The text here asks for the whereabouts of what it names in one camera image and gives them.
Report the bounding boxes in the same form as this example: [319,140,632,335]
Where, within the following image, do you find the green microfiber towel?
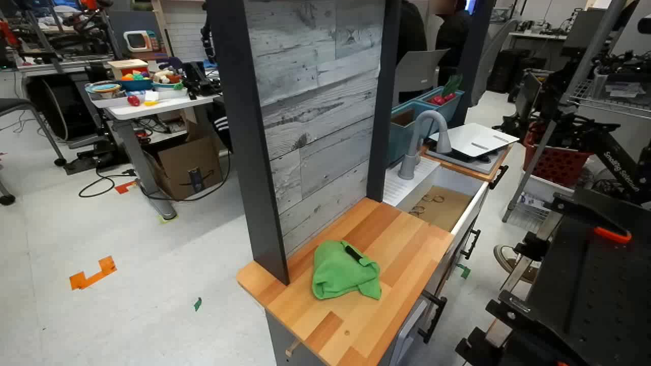
[312,241,383,302]

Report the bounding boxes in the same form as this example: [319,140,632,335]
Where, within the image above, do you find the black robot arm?
[455,189,651,366]

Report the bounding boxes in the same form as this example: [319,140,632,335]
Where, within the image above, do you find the grey faucet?
[398,110,452,182]

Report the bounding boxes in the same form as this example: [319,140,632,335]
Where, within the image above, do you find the grey wood backsplash panel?
[207,0,398,282]

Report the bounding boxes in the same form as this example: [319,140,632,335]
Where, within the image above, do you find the blue plastic bin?
[386,88,461,167]

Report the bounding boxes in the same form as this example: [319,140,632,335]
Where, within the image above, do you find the white sink basin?
[385,159,488,237]

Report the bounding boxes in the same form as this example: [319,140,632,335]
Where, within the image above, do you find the wooden counter cabinet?
[239,153,506,366]

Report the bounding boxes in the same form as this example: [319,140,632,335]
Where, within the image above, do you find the cardboard box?
[144,129,222,199]

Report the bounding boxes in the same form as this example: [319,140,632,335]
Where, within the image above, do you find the open grey laptop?
[394,49,446,91]

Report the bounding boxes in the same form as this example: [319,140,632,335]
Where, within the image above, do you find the white tray on counter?
[447,124,516,159]

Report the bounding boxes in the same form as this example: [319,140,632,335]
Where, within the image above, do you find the white adjustable desk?
[87,86,222,221]

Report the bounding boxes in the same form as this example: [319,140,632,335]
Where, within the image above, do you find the person in black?
[435,0,471,83]

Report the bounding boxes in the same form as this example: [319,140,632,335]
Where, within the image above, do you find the colourful toys on desk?
[83,59,185,102]

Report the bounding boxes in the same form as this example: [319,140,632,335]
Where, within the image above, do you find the red basket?
[523,123,587,187]

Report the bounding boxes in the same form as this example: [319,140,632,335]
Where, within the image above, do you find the orange floor tape marker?
[69,257,115,291]

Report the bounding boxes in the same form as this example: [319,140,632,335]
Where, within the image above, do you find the black cabinet handle middle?
[461,230,482,260]

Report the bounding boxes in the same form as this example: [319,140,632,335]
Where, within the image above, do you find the black cabinet handle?
[461,230,482,260]
[488,166,509,189]
[420,294,447,343]

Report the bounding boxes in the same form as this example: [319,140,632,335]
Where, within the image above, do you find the black cabinet handle upper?
[488,166,509,189]

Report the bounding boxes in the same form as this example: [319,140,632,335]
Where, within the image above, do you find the black cabinet handle lower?
[420,294,447,343]

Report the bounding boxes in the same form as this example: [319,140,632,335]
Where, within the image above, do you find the black floor cable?
[76,170,138,201]

